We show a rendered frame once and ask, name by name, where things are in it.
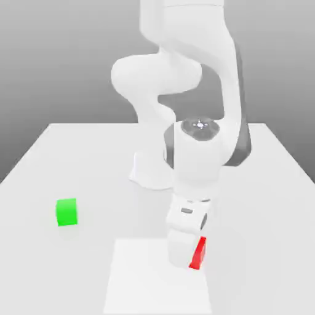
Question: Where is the small red cube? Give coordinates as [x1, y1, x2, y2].
[188, 236, 207, 271]

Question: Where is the small green cube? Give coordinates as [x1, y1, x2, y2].
[55, 197, 78, 228]

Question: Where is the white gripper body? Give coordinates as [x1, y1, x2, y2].
[167, 228, 201, 269]

